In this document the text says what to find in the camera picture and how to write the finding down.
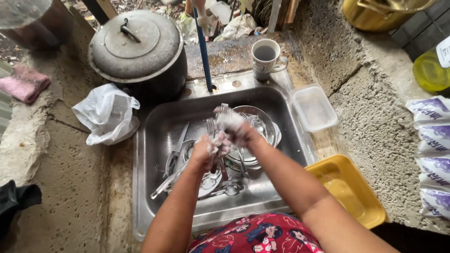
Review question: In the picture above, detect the clear plastic food container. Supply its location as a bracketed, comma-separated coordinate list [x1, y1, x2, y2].
[291, 85, 339, 133]

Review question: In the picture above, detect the black cloth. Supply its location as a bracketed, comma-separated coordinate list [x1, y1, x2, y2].
[0, 180, 42, 239]

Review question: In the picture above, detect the white plastic tap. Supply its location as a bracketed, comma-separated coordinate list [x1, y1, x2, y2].
[191, 0, 215, 37]

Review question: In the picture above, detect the yellow dish soap bottle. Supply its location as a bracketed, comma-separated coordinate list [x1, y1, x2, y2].
[413, 46, 450, 93]

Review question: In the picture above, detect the white ceramic mug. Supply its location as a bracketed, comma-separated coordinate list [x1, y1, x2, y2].
[251, 39, 289, 81]

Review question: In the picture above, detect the clear glass lid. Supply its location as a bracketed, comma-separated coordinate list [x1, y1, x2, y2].
[0, 0, 53, 30]

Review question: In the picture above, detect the steel table knife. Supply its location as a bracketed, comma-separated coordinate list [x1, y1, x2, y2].
[150, 165, 187, 200]

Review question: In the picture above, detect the bundle of steel forks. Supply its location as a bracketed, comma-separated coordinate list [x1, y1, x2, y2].
[206, 103, 233, 181]

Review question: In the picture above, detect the glass bowl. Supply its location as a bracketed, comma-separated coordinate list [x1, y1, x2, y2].
[225, 105, 276, 166]

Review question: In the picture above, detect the steel spoon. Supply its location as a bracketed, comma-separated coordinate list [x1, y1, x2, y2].
[199, 183, 243, 200]

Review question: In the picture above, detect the person's right hand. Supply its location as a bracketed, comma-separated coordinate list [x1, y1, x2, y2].
[214, 107, 262, 148]

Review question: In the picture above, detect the pink cloth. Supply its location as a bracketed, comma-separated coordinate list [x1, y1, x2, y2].
[0, 64, 51, 104]

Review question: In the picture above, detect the white plate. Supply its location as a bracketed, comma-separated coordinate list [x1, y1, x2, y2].
[167, 160, 223, 198]

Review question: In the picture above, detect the row of white purple packets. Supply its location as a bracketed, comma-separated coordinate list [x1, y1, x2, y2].
[406, 96, 450, 222]

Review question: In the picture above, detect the red patterned shirt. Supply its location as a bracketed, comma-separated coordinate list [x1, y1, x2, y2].
[187, 212, 324, 253]

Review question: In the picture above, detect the stainless steel sink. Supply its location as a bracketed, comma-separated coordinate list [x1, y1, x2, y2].
[132, 70, 319, 242]

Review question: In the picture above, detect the yellow plastic tray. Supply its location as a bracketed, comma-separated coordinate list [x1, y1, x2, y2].
[304, 154, 387, 230]

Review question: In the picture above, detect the blue water pipe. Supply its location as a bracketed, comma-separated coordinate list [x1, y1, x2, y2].
[193, 7, 214, 93]

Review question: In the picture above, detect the person's left hand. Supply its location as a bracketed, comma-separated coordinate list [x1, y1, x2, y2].
[189, 132, 233, 175]

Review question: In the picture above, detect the large blackened lidded pot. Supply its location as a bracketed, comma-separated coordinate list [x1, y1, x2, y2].
[88, 9, 188, 102]

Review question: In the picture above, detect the golden metal pot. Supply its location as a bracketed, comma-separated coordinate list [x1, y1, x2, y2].
[342, 0, 436, 33]

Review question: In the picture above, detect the white plastic bag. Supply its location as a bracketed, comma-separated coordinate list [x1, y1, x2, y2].
[72, 83, 141, 146]

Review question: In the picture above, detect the heap of rubbish and bags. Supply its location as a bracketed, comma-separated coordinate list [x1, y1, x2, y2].
[176, 0, 292, 44]

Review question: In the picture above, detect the soapy white sponge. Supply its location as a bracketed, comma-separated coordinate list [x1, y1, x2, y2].
[215, 109, 247, 132]

